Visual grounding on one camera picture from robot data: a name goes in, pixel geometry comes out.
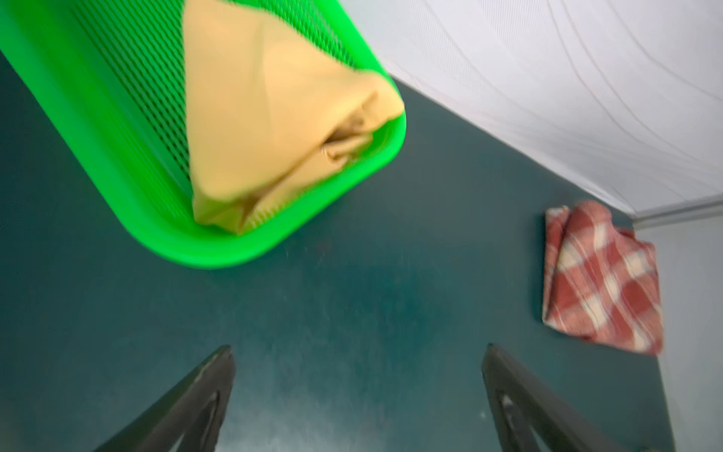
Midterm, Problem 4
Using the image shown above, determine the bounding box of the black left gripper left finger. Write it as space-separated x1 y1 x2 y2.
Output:
97 346 235 451

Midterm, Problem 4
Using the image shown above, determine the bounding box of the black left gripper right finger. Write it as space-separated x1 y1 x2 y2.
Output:
481 344 624 451

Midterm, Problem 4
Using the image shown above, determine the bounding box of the green plastic basket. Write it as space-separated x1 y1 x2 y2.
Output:
1 1 407 269

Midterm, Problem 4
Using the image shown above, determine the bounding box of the yellow tan skirt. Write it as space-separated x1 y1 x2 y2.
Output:
183 1 404 234

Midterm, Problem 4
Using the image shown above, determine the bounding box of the red plaid skirt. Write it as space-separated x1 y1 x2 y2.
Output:
541 201 664 355

